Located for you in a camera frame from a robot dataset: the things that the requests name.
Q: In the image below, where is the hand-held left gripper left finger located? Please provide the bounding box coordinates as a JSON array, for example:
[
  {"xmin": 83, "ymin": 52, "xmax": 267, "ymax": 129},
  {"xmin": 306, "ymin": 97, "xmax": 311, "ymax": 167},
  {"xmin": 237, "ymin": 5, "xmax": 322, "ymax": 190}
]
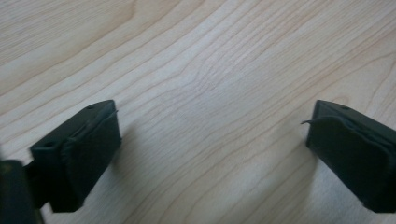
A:
[{"xmin": 23, "ymin": 99, "xmax": 122, "ymax": 214}]

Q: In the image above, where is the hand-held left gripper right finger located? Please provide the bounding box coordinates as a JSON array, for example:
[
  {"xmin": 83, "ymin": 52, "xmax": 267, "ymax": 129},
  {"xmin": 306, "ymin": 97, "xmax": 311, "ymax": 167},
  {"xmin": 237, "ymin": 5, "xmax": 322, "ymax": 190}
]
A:
[{"xmin": 301, "ymin": 99, "xmax": 396, "ymax": 214}]

